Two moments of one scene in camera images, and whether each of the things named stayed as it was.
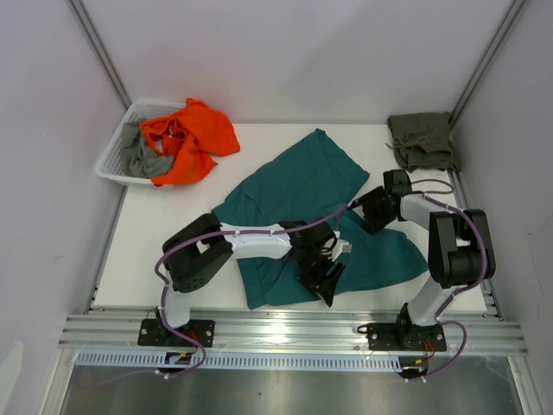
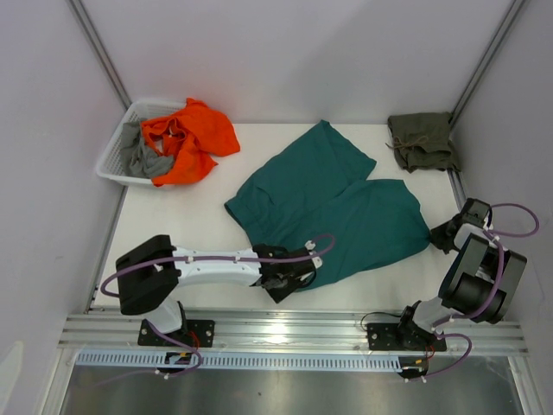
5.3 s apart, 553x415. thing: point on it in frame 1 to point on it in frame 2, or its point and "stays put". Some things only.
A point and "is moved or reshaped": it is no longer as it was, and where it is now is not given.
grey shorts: (136, 161) stays put
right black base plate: (404, 337) stays put
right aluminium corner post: (486, 61) stays put
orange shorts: (189, 137) stays put
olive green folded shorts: (422, 141) stays put
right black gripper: (373, 224) to (435, 237)
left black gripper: (325, 286) to (279, 295)
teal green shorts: (313, 182) is moved or reshaped
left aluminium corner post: (96, 41) stays put
